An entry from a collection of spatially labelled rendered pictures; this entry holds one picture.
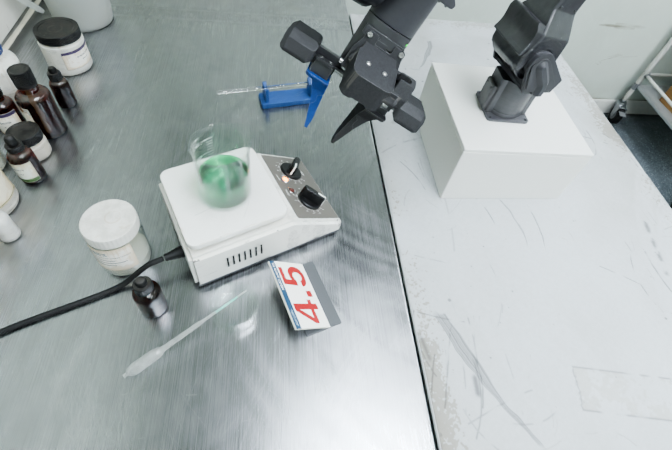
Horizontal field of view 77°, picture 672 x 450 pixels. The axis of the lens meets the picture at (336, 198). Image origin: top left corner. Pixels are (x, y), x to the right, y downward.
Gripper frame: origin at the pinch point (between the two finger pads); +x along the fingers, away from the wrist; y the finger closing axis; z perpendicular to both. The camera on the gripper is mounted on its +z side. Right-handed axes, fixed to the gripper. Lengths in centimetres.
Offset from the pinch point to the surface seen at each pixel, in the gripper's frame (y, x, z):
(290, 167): -0.7, 9.9, -0.1
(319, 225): 5.7, 11.7, 6.0
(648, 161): 171, -12, -155
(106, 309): -11.6, 28.4, 17.3
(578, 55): 109, -31, -172
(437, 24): 17, -12, -56
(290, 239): 3.2, 14.3, 8.1
